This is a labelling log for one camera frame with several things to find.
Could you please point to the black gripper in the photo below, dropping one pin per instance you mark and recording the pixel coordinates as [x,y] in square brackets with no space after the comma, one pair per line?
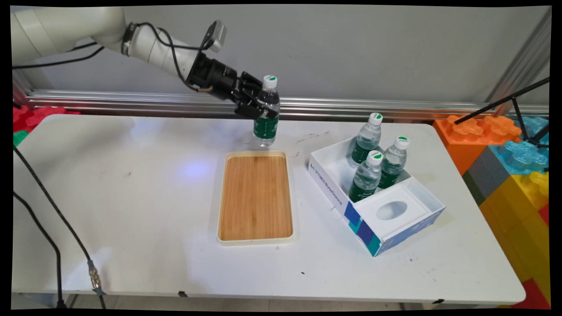
[215,77]

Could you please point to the water bottle green label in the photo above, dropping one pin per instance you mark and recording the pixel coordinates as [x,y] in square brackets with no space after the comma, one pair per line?
[392,164]
[365,140]
[266,127]
[365,177]

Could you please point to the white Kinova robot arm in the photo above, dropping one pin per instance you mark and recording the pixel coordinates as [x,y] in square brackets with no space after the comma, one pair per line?
[66,28]

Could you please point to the bamboo tray cream rim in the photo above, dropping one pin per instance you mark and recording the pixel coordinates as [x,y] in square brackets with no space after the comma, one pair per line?
[255,197]

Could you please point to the white blue cardboard box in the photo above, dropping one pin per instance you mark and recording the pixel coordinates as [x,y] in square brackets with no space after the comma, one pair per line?
[390,219]

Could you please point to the red studded building block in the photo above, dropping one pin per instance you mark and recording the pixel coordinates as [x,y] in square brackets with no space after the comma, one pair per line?
[37,116]

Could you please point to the orange giant building block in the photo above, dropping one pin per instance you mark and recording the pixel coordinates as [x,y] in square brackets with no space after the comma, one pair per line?
[467,140]

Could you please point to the green giant building block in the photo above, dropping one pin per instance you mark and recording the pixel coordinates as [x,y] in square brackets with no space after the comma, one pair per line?
[19,138]

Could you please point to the grey giant building block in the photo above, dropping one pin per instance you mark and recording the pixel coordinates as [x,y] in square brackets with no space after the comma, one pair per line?
[485,173]

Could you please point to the black tripod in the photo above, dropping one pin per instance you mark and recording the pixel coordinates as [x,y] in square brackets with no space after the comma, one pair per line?
[518,112]

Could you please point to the blue giant building block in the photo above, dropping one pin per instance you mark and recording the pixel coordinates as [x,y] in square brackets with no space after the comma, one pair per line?
[522,156]

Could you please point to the yellow giant building block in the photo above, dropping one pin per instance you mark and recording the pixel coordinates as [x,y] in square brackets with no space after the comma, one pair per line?
[522,224]

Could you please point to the red giant building block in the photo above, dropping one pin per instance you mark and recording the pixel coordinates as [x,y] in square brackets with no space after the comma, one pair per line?
[536,296]

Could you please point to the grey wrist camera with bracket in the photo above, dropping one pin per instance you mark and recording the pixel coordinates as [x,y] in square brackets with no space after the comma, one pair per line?
[216,34]

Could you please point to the horizontal aluminium frame rail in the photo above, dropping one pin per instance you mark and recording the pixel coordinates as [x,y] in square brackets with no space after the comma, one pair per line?
[351,106]

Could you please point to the slanted aluminium frame post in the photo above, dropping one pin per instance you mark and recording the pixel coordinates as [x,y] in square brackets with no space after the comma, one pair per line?
[522,57]

